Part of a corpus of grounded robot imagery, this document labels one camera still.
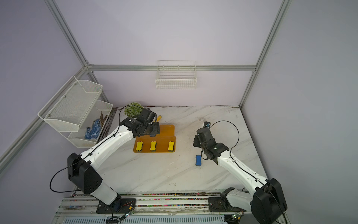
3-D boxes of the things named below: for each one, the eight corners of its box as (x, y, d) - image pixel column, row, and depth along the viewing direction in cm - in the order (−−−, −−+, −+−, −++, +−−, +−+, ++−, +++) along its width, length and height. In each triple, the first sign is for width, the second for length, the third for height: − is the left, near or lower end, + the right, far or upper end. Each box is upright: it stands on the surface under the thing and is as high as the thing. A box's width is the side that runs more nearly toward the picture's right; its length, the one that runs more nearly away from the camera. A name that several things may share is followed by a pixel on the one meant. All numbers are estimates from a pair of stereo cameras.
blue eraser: (195, 166, 90) (195, 165, 89) (195, 156, 95) (195, 155, 93) (201, 166, 90) (201, 165, 89) (200, 156, 95) (200, 155, 93)
